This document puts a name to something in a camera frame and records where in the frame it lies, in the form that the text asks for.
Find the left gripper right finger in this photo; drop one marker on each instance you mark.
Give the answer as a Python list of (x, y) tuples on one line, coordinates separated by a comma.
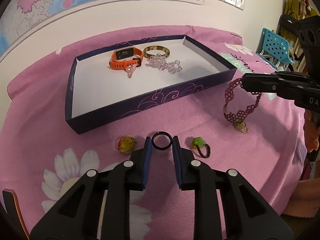
[(227, 206)]

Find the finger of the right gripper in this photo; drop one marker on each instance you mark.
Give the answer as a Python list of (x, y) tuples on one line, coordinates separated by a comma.
[(252, 77), (260, 86)]

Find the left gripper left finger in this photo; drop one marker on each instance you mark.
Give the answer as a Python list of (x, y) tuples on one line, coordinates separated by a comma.
[(97, 206)]

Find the pink plastic clip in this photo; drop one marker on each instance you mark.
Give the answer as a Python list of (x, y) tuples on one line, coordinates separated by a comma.
[(130, 70)]

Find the orange smart watch band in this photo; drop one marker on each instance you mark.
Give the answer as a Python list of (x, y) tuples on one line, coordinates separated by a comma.
[(123, 58)]

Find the person's right hand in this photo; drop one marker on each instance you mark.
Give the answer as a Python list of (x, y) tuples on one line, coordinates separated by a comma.
[(311, 132)]

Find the blue perforated plastic chair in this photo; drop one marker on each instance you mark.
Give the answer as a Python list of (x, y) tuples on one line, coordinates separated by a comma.
[(274, 50)]

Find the orange edged smartphone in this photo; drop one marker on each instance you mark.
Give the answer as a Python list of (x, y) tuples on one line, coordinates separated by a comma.
[(12, 222)]

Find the clothes rack with garments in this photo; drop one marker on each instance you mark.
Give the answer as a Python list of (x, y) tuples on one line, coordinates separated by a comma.
[(295, 10)]

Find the dark blue shallow box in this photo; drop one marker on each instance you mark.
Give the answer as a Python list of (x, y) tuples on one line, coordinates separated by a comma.
[(97, 95)]

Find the white wall switch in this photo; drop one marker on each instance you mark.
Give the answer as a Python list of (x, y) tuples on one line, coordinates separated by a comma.
[(240, 4)]

